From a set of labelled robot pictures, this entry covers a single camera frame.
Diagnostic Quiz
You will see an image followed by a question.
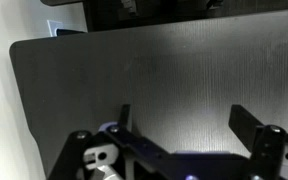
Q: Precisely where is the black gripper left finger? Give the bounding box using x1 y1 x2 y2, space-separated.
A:
47 103 172 180

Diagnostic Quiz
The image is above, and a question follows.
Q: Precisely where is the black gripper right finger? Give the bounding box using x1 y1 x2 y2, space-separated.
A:
228 104 288 180

